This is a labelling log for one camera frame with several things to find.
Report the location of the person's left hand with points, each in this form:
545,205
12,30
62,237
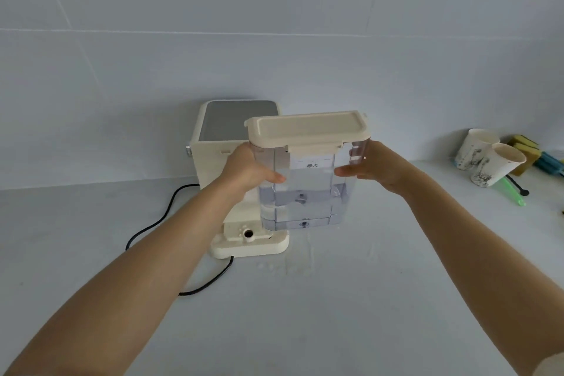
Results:
242,171

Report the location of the person's right hand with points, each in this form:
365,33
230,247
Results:
385,166

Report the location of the person's left thumb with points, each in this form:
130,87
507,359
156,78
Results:
272,177

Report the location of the person's right thumb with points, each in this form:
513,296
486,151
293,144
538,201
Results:
349,171

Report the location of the clear water tank cream lid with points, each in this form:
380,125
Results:
308,199

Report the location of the person's left forearm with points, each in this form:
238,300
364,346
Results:
132,283

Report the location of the person's right forearm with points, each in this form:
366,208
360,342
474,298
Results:
480,265

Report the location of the cream water dispenser machine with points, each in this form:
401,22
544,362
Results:
211,160

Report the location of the white printed paper cup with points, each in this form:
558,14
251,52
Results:
471,149
493,168

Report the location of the black small spoon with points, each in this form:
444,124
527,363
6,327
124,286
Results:
523,190

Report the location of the yellow green sponge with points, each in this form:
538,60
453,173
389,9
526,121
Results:
531,157
524,141

